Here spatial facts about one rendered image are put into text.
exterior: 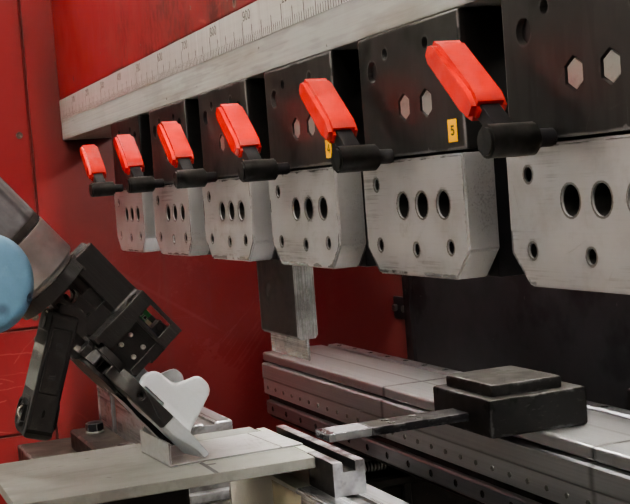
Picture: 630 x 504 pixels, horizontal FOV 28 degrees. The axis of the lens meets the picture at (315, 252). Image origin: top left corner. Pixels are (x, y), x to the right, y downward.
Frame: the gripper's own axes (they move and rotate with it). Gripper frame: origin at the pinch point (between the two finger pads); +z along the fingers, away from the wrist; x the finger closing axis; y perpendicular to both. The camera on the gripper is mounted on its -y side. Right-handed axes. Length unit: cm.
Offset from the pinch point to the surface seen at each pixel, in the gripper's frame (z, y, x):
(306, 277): -4.0, 18.4, -5.6
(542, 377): 20.7, 28.7, -7.3
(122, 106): -21, 30, 43
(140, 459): -1.7, -3.2, 1.3
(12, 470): -8.8, -11.6, 5.6
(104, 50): -27, 35, 50
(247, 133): -18.8, 21.1, -12.8
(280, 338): 0.7, 14.3, 1.6
